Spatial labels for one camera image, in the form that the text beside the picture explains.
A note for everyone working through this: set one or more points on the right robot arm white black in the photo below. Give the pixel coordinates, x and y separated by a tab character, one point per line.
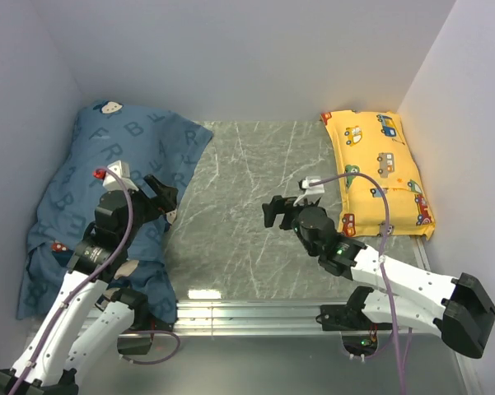
456	309

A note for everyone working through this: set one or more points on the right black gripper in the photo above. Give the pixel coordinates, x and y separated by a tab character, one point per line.
279	205

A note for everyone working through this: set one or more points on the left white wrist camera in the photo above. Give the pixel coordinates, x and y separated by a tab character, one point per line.
115	174

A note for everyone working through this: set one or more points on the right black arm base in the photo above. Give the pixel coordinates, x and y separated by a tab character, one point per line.
361	333

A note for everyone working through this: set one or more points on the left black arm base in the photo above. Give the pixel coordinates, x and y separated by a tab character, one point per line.
140	345

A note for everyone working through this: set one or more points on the blue cartoon letter pillowcase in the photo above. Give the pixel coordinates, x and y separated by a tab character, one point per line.
151	141

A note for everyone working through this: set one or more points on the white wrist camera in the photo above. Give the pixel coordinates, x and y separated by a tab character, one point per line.
309	186
115	174

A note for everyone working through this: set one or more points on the aluminium mounting rail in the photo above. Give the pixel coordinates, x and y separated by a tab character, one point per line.
217	318

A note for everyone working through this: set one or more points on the yellow car print pillow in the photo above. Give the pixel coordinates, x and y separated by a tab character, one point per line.
382	189

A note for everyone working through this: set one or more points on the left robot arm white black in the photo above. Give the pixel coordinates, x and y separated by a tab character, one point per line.
64	350

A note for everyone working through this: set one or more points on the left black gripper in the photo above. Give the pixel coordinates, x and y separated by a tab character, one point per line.
165	196

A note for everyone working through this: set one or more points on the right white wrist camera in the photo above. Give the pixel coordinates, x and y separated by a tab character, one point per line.
309	186

